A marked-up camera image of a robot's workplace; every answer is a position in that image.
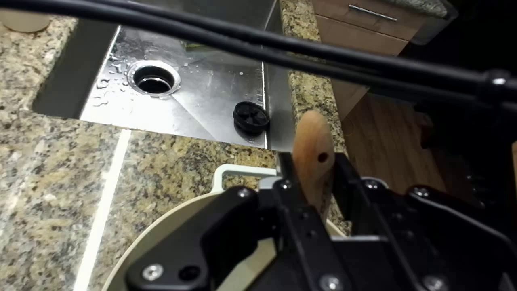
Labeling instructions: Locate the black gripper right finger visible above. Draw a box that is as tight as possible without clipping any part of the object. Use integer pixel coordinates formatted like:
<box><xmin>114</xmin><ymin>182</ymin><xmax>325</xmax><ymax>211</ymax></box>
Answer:
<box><xmin>330</xmin><ymin>152</ymin><xmax>517</xmax><ymax>291</ymax></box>

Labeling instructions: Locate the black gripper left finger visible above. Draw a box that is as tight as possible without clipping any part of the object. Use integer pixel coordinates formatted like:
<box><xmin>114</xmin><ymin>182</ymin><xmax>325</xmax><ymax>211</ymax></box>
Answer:
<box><xmin>127</xmin><ymin>152</ymin><xmax>346</xmax><ymax>291</ymax></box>

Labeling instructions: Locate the white cooking pot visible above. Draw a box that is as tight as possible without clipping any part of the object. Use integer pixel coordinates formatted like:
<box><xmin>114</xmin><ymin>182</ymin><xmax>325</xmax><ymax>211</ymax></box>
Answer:
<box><xmin>99</xmin><ymin>161</ymin><xmax>346</xmax><ymax>291</ymax></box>

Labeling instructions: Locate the black sink stopper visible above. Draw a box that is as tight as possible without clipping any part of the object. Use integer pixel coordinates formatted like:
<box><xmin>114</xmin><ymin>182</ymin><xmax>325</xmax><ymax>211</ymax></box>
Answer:
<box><xmin>232</xmin><ymin>100</ymin><xmax>272</xmax><ymax>135</ymax></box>

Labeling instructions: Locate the stainless steel sink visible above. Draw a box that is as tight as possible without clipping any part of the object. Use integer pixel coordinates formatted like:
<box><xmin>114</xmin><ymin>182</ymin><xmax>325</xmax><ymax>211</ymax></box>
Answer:
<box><xmin>31</xmin><ymin>0</ymin><xmax>298</xmax><ymax>153</ymax></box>

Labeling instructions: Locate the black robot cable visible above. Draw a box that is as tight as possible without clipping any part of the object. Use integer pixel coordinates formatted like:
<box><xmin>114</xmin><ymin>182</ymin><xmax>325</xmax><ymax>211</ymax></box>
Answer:
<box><xmin>0</xmin><ymin>0</ymin><xmax>517</xmax><ymax>111</ymax></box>

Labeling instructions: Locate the metal cabinet handle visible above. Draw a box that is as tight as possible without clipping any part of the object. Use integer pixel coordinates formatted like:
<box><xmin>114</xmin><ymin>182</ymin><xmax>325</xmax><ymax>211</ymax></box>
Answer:
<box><xmin>346</xmin><ymin>3</ymin><xmax>401</xmax><ymax>24</ymax></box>

